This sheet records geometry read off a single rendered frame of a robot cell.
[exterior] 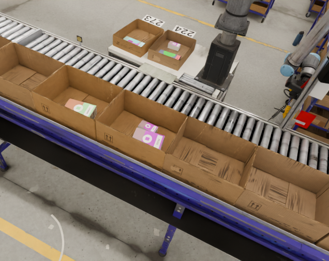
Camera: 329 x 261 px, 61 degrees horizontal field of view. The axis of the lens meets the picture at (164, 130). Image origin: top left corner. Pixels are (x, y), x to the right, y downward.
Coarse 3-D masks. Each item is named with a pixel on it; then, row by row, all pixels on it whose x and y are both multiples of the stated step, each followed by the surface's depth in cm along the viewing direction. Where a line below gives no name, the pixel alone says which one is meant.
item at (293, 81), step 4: (288, 80) 179; (292, 80) 178; (296, 80) 179; (288, 84) 178; (292, 84) 177; (296, 84) 177; (300, 84) 177; (292, 88) 178; (296, 88) 177; (300, 88) 176; (292, 92) 182; (296, 92) 181; (300, 92) 178
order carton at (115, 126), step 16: (128, 96) 159; (112, 112) 154; (128, 112) 167; (144, 112) 162; (160, 112) 157; (176, 112) 151; (96, 128) 142; (112, 128) 136; (128, 128) 159; (160, 128) 162; (176, 128) 160; (112, 144) 146; (128, 144) 139; (144, 144) 133; (144, 160) 142; (160, 160) 136
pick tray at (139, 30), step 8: (128, 24) 244; (136, 24) 256; (144, 24) 254; (152, 24) 250; (120, 32) 238; (128, 32) 250; (136, 32) 254; (144, 32) 256; (152, 32) 255; (160, 32) 243; (120, 40) 229; (144, 40) 247; (152, 40) 235; (120, 48) 235; (128, 48) 230; (136, 48) 226; (144, 48) 229
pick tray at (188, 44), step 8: (168, 32) 249; (160, 40) 242; (168, 40) 253; (176, 40) 251; (184, 40) 248; (192, 40) 244; (152, 48) 231; (160, 48) 242; (168, 48) 244; (184, 48) 248; (192, 48) 241; (152, 56) 227; (160, 56) 223; (168, 56) 220; (184, 56) 225; (168, 64) 225; (176, 64) 222
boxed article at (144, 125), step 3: (141, 123) 157; (144, 123) 157; (147, 123) 158; (150, 123) 158; (138, 126) 156; (141, 126) 156; (144, 126) 156; (147, 126) 156; (150, 126) 156; (153, 126) 157; (156, 126) 157; (144, 129) 155; (147, 129) 155; (150, 129) 155; (153, 129) 155; (156, 129) 156; (153, 132) 154; (156, 132) 159
